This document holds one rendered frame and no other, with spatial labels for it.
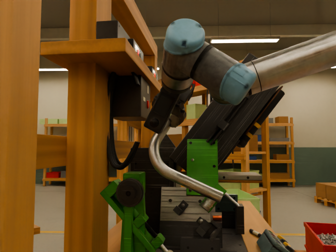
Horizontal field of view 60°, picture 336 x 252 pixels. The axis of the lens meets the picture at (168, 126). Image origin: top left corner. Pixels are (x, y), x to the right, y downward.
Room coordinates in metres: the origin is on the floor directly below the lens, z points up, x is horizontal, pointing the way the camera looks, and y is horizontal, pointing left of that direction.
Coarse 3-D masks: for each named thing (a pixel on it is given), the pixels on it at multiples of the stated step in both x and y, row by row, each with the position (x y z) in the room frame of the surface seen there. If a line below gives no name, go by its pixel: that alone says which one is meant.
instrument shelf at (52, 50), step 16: (48, 48) 0.80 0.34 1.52; (64, 48) 0.79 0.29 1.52; (80, 48) 0.79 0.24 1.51; (96, 48) 0.78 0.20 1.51; (112, 48) 0.78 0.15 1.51; (128, 48) 0.80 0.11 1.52; (64, 64) 0.90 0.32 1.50; (112, 64) 0.90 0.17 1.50; (128, 64) 0.90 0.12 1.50; (144, 64) 1.01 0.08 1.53
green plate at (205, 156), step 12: (192, 144) 1.11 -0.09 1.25; (204, 144) 1.10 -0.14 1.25; (216, 144) 1.09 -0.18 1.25; (192, 156) 1.09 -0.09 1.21; (204, 156) 1.09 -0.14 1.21; (216, 156) 1.08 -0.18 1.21; (192, 168) 1.08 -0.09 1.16; (204, 168) 1.08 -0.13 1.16; (216, 168) 1.07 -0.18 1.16; (204, 180) 1.07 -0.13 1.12; (216, 180) 1.06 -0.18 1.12; (192, 192) 1.06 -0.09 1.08
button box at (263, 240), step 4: (264, 232) 1.04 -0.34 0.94; (268, 232) 1.00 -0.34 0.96; (260, 236) 1.04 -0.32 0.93; (264, 236) 1.00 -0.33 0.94; (268, 236) 0.97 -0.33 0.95; (272, 236) 0.95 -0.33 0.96; (276, 236) 1.02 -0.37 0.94; (260, 240) 1.02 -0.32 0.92; (264, 240) 0.98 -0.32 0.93; (268, 240) 0.95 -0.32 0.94; (272, 240) 0.92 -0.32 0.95; (280, 240) 0.98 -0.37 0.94; (260, 244) 0.99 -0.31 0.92; (264, 244) 0.96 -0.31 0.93; (268, 244) 0.93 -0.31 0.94; (272, 244) 0.91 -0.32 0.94; (276, 244) 0.90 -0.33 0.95; (280, 244) 0.91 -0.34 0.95; (260, 248) 0.97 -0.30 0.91; (264, 248) 0.94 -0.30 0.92; (268, 248) 0.91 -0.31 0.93; (272, 248) 0.90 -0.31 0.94; (276, 248) 0.90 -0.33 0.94; (280, 248) 0.90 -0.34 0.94; (284, 248) 0.90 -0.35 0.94
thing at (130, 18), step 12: (120, 0) 1.17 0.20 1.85; (132, 0) 1.31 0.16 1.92; (120, 12) 1.28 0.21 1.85; (132, 12) 1.31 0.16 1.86; (132, 24) 1.41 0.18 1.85; (144, 24) 1.57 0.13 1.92; (132, 36) 1.56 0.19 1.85; (144, 36) 1.57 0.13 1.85; (144, 48) 1.76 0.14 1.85; (156, 48) 1.95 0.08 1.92
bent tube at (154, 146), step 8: (168, 120) 0.84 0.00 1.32; (168, 128) 0.84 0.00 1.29; (152, 136) 0.82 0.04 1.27; (160, 136) 0.82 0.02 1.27; (152, 144) 0.81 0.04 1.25; (152, 152) 0.80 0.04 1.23; (152, 160) 0.80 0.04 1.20; (160, 160) 0.80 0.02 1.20; (160, 168) 0.79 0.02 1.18; (168, 168) 0.79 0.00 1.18; (168, 176) 0.78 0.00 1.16; (176, 176) 0.78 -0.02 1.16; (184, 176) 0.78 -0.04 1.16; (184, 184) 0.78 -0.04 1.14; (192, 184) 0.78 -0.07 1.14; (200, 184) 0.78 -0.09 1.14; (200, 192) 0.78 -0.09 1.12; (208, 192) 0.77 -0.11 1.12; (216, 192) 0.77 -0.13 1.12; (216, 200) 0.78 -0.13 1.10
